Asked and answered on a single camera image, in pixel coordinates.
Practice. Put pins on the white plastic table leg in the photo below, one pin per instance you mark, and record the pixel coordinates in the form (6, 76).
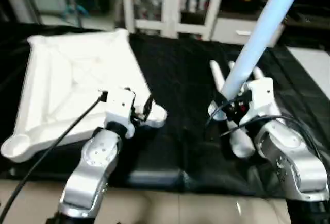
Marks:
(257, 41)
(257, 74)
(217, 77)
(231, 66)

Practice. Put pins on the white plastic table top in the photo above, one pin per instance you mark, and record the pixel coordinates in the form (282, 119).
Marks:
(51, 92)

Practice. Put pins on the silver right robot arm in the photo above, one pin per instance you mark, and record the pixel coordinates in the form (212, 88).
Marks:
(291, 162)

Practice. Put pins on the black work mat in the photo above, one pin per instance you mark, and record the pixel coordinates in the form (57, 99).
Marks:
(180, 79)

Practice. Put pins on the white drawer cabinet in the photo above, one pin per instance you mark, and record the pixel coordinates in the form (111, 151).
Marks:
(232, 32)

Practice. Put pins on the white flat board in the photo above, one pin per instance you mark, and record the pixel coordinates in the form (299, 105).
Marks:
(312, 61)

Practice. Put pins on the white glass door cabinet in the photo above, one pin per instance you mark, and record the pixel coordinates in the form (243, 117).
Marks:
(171, 7)

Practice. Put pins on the black low desk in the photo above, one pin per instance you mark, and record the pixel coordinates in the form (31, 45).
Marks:
(309, 20)

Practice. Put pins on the grey pole stand blue brackets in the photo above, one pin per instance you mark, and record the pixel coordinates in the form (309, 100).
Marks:
(74, 10)

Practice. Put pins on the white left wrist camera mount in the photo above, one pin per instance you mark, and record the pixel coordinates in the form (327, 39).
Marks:
(119, 105)

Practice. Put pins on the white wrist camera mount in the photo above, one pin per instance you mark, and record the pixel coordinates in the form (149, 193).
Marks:
(260, 100)
(119, 105)

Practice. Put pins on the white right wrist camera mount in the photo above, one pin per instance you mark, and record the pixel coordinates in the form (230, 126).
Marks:
(260, 100)

